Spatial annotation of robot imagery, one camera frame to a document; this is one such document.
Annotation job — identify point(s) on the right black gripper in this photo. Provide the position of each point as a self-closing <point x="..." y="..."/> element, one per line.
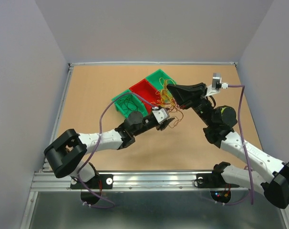
<point x="185" y="93"/>

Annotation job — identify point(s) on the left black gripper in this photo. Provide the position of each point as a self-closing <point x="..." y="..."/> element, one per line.
<point x="162" y="125"/>

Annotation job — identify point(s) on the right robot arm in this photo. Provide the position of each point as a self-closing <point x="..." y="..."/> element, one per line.
<point x="264" y="174"/>

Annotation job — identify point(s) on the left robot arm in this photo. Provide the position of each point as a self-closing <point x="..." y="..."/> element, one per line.
<point x="65" y="153"/>

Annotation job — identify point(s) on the far green plastic bin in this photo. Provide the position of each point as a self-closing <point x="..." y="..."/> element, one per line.
<point x="158" y="78"/>

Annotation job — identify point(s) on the green plastic bin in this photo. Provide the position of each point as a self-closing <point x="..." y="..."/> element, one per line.
<point x="158" y="78"/>
<point x="126" y="103"/>

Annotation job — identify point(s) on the red plastic bin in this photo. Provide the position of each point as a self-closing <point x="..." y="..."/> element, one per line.
<point x="146" y="91"/>

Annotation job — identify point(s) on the near green plastic bin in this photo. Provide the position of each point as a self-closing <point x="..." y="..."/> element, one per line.
<point x="126" y="103"/>

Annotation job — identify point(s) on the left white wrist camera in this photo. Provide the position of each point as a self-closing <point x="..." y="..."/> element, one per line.
<point x="161" y="114"/>

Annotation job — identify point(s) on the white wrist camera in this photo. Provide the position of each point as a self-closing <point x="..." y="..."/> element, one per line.
<point x="161" y="114"/>
<point x="216" y="85"/>

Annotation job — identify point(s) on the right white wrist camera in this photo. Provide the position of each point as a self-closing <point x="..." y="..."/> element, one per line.
<point x="216" y="85"/>

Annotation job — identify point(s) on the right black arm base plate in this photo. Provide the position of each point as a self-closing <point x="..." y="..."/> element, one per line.
<point x="209" y="180"/>

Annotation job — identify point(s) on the aluminium front rail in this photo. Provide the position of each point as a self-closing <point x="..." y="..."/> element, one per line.
<point x="125" y="181"/>

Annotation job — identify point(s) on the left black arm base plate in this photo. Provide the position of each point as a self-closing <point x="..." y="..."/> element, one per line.
<point x="104" y="181"/>

